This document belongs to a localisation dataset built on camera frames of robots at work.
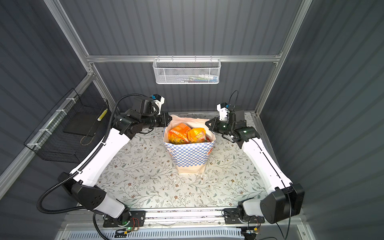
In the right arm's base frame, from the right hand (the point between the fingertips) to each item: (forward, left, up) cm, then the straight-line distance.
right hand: (206, 124), depth 74 cm
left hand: (+1, +17, +4) cm, 17 cm away
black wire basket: (-4, +66, +1) cm, 66 cm away
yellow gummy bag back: (+2, +5, -12) cm, 13 cm away
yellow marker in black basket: (+8, +57, -1) cm, 58 cm away
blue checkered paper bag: (-12, +9, -15) cm, 21 cm away
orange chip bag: (0, +15, -8) cm, 17 cm away
